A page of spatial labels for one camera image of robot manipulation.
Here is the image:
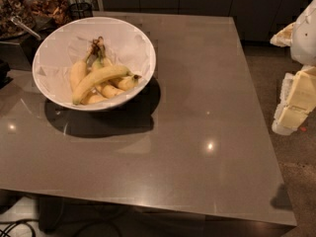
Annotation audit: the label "metal scoop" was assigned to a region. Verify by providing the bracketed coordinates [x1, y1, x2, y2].
[11, 16, 41, 40]

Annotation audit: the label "black floor cables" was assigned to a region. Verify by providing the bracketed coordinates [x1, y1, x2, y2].
[0, 218, 38, 237]

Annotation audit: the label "glass jar of nuts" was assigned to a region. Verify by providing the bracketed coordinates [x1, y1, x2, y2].
[0, 0, 36, 40]

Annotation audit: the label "tray of dried snacks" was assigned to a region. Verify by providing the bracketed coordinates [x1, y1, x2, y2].
[28, 0, 70, 27]

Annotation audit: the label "black wire cup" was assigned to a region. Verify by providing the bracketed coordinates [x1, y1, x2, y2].
[69, 2, 93, 20]

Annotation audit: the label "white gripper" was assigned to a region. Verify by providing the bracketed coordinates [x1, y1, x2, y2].
[270, 0, 316, 135]

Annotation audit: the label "right small yellow banana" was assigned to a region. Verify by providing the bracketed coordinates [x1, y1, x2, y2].
[111, 75, 140, 91]

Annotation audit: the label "white paper bowl liner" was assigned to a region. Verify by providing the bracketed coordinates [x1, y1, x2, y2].
[37, 23, 153, 107]

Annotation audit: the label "white bowl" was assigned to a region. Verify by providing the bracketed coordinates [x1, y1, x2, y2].
[32, 16, 157, 112]

